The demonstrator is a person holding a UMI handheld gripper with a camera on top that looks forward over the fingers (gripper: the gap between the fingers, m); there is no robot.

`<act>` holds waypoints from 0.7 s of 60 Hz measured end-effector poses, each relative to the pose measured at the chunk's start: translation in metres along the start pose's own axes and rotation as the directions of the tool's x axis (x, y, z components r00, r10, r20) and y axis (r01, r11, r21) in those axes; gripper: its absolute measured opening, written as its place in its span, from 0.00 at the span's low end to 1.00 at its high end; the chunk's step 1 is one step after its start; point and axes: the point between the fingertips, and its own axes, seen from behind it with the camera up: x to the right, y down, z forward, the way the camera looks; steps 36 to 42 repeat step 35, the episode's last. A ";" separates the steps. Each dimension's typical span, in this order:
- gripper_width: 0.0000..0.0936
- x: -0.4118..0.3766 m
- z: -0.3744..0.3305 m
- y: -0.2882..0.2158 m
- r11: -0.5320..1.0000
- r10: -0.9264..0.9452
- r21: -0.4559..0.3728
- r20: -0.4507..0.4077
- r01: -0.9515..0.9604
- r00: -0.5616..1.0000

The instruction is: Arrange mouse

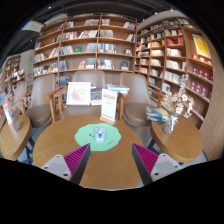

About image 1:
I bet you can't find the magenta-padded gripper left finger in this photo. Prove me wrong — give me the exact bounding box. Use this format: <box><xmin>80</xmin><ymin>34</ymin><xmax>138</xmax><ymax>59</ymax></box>
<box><xmin>41</xmin><ymin>143</ymin><xmax>92</xmax><ymax>186</ymax></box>

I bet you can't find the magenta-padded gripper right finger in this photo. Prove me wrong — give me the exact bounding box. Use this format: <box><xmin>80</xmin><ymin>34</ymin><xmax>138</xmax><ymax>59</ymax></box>
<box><xmin>131</xmin><ymin>143</ymin><xmax>184</xmax><ymax>186</ymax></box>

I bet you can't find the transparent light blue computer mouse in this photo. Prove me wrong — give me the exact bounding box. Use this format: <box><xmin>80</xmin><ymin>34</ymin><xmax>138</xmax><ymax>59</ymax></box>
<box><xmin>94</xmin><ymin>126</ymin><xmax>107</xmax><ymax>142</ymax></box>

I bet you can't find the green smiley mouse pad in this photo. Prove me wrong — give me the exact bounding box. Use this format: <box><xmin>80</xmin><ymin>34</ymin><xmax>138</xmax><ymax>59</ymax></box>
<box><xmin>73</xmin><ymin>122</ymin><xmax>122</xmax><ymax>152</ymax></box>

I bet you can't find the glass vase with dried flowers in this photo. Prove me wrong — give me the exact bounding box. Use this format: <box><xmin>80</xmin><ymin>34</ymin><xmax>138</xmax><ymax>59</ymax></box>
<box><xmin>161</xmin><ymin>73</ymin><xmax>195</xmax><ymax>135</ymax></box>

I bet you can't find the stack of colourful books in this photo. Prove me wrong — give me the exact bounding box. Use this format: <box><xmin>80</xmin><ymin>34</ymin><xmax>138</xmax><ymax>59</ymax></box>
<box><xmin>145</xmin><ymin>105</ymin><xmax>170</xmax><ymax>123</ymax></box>

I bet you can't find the brown upholstered wooden armchair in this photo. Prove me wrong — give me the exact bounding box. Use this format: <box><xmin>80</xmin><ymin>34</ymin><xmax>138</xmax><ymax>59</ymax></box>
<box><xmin>116</xmin><ymin>72</ymin><xmax>164</xmax><ymax>129</ymax></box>
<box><xmin>14</xmin><ymin>79</ymin><xmax>29</xmax><ymax>114</ymax></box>
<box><xmin>24</xmin><ymin>73</ymin><xmax>68</xmax><ymax>129</ymax></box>
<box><xmin>53</xmin><ymin>70</ymin><xmax>124</xmax><ymax>123</ymax></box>

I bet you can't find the white sign on wooden base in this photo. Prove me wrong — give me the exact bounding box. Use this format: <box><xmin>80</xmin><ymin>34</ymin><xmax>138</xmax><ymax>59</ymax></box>
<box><xmin>99</xmin><ymin>88</ymin><xmax>119</xmax><ymax>126</ymax></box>

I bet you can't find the white framed pink picture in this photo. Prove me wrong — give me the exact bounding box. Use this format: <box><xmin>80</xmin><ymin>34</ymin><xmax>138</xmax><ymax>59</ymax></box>
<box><xmin>65</xmin><ymin>81</ymin><xmax>92</xmax><ymax>107</ymax></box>

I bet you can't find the dark cover book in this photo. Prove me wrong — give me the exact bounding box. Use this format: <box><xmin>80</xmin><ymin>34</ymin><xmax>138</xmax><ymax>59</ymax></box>
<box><xmin>90</xmin><ymin>87</ymin><xmax>104</xmax><ymax>107</ymax></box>

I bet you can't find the stack of light blue books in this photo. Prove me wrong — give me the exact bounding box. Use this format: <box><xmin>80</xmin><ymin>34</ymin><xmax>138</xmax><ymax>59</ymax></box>
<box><xmin>106</xmin><ymin>83</ymin><xmax>131</xmax><ymax>95</ymax></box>

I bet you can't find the small white table sign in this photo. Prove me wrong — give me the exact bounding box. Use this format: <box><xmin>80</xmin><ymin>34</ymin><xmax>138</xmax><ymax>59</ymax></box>
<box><xmin>2</xmin><ymin>103</ymin><xmax>13</xmax><ymax>127</ymax></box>

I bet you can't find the distant wooden bookshelf unit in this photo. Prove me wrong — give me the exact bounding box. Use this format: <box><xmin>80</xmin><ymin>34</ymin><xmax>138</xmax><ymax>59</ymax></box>
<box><xmin>1</xmin><ymin>54</ymin><xmax>26</xmax><ymax>91</ymax></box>

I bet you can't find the curved wooden bookshelf unit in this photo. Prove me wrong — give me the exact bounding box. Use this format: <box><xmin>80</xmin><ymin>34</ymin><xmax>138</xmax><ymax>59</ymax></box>
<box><xmin>134</xmin><ymin>16</ymin><xmax>224</xmax><ymax>134</ymax></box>

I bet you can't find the tall wooden bookshelf unit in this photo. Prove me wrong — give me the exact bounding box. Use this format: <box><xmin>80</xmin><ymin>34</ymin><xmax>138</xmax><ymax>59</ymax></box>
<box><xmin>32</xmin><ymin>13</ymin><xmax>138</xmax><ymax>88</ymax></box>

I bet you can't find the white ceiling panel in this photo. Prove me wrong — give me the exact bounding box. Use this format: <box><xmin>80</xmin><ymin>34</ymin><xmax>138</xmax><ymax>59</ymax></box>
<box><xmin>29</xmin><ymin>20</ymin><xmax>46</xmax><ymax>33</ymax></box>

